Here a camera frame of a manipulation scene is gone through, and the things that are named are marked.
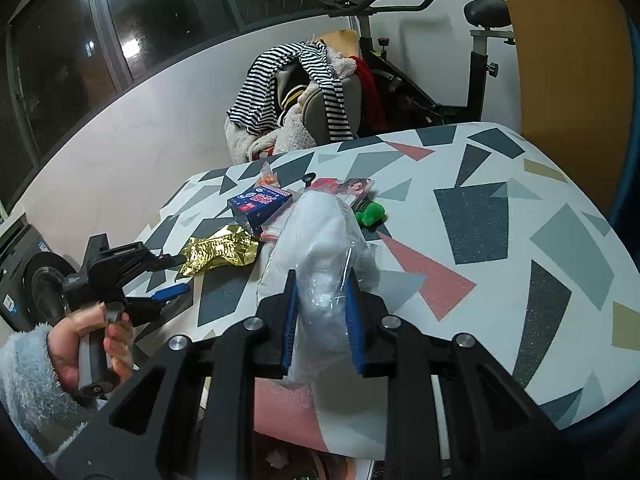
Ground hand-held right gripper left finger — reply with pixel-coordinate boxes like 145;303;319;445
50;270;300;480

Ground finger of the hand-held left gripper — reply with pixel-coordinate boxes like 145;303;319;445
145;254;187;272
122;282;192;328

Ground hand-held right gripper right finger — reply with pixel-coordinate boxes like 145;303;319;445
344;267;587;480

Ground gold foil wrapper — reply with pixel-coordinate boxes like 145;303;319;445
177;225;261;278

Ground clear plastic bag white filling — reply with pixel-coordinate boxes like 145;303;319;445
257;187;381;391

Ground person's left hand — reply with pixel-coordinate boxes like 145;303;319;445
46;304;136;392

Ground dark washing machine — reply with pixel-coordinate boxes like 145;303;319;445
0;210;78;333

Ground red white small packet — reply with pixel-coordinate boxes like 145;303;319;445
259;220;288;242

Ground blue printed carton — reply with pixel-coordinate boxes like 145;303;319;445
227;185;293;236

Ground orange snack packet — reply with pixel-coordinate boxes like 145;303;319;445
257;161;282;192

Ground red printed card packet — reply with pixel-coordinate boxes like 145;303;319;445
311;176;376;208

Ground black white striped shirt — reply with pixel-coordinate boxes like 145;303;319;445
226;41;357;144

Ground dark jacket yellow stripes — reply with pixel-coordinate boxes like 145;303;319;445
274;62;321;113

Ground dark window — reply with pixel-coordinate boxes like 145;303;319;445
0;0;476;213

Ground grey chair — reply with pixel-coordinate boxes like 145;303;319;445
302;76;363;142

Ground red cloth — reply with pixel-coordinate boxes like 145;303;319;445
349;55;389;134

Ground light wooden board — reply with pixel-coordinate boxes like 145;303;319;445
317;30;360;59

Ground black exercise bike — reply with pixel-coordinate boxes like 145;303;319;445
315;0;517;138

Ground orange wooden door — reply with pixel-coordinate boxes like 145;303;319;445
492;0;635;221

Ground green plush keychain toy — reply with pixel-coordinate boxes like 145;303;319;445
354;199;387;229

